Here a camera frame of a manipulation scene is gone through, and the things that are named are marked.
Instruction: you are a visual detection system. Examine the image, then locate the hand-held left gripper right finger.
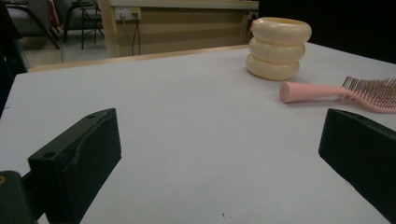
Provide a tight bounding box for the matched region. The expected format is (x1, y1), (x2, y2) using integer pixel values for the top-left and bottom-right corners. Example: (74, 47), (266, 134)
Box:
(318, 107), (396, 224)

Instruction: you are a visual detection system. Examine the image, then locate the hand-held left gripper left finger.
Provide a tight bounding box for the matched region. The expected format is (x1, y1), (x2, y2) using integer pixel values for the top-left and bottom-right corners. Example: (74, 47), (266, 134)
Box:
(27, 107), (122, 224)

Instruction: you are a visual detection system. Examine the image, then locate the pink hairbrush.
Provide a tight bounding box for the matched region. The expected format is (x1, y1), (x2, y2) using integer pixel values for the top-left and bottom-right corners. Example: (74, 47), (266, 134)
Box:
(278, 76), (396, 114)

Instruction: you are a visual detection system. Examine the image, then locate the cream ringed holder cup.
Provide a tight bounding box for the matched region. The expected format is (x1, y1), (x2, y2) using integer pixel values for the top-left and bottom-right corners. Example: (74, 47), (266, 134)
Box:
(245, 16), (313, 82)

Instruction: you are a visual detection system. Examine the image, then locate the dark stand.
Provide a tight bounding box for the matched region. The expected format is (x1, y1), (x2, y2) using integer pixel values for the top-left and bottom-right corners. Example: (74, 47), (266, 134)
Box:
(0, 0), (31, 118)

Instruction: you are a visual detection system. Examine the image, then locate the black metal chair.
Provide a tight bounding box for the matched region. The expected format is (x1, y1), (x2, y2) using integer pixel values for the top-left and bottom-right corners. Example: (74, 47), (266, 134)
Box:
(63, 0), (106, 50)

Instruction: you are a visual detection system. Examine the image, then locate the grey chair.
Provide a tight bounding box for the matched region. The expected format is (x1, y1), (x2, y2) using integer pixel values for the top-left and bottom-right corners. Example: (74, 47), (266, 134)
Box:
(5, 0), (62, 50)

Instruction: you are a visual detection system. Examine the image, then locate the wooden counter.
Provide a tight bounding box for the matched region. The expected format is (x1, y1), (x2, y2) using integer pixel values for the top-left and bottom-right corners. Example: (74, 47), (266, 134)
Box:
(98, 0), (260, 59)

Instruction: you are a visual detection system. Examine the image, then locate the black power cable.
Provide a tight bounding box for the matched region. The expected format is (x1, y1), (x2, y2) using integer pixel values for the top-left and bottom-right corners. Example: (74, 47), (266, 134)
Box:
(131, 13), (142, 56)

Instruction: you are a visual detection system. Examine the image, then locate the wall power outlet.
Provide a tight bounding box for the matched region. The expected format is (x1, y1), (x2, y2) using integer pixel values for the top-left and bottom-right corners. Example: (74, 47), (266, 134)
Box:
(114, 7), (142, 21)

